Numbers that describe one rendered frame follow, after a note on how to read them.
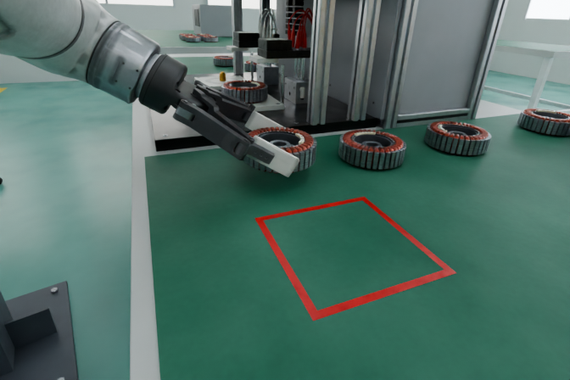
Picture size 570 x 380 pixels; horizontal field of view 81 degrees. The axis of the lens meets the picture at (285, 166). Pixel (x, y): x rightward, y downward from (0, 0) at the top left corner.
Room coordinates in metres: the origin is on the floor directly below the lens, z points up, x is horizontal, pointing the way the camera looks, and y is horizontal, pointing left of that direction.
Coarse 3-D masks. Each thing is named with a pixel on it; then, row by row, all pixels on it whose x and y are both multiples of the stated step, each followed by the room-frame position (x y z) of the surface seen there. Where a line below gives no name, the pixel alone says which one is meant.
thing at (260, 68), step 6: (258, 66) 1.10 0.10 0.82; (264, 66) 1.06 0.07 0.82; (270, 66) 1.06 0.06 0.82; (276, 66) 1.07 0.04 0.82; (258, 72) 1.10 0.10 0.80; (264, 72) 1.05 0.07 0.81; (270, 72) 1.06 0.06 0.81; (276, 72) 1.06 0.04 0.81; (258, 78) 1.10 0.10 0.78; (264, 78) 1.05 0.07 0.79; (270, 78) 1.06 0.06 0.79; (276, 78) 1.06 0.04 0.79; (270, 84) 1.06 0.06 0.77; (276, 84) 1.07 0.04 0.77
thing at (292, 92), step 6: (288, 78) 0.88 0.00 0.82; (294, 78) 0.88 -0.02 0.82; (288, 84) 0.87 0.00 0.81; (294, 84) 0.83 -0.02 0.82; (300, 84) 0.83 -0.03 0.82; (306, 84) 0.84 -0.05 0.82; (288, 90) 0.87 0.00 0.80; (294, 90) 0.83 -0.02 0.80; (306, 90) 0.84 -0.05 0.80; (288, 96) 0.87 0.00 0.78; (294, 96) 0.83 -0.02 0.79; (306, 96) 0.84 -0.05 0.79; (294, 102) 0.83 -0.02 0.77; (300, 102) 0.83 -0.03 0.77; (306, 102) 0.84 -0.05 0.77
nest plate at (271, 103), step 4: (268, 96) 0.85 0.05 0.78; (264, 100) 0.81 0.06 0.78; (268, 100) 0.81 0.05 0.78; (272, 100) 0.81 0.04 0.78; (276, 100) 0.81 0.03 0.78; (256, 104) 0.76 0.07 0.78; (260, 104) 0.76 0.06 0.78; (264, 104) 0.77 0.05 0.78; (268, 104) 0.77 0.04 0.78; (272, 104) 0.77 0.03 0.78; (276, 104) 0.77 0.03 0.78; (280, 104) 0.77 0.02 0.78; (256, 108) 0.75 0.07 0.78; (260, 108) 0.75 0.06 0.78; (264, 108) 0.75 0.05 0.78; (268, 108) 0.76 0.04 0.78; (272, 108) 0.76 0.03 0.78; (276, 108) 0.77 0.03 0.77; (280, 108) 0.77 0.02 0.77
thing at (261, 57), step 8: (264, 40) 0.82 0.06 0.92; (272, 40) 0.81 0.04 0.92; (280, 40) 0.82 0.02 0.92; (288, 40) 0.82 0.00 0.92; (264, 48) 0.82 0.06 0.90; (272, 48) 0.81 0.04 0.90; (280, 48) 0.81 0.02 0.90; (288, 48) 0.82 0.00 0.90; (304, 48) 0.85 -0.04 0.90; (256, 56) 0.84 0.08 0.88; (264, 56) 0.81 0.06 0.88; (272, 56) 0.80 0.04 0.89; (280, 56) 0.81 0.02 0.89; (288, 56) 0.82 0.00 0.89; (296, 56) 0.83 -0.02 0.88; (304, 56) 0.84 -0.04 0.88; (296, 64) 0.89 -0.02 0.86; (304, 64) 0.84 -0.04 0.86; (296, 72) 0.89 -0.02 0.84; (304, 72) 0.85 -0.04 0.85; (304, 80) 0.85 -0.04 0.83
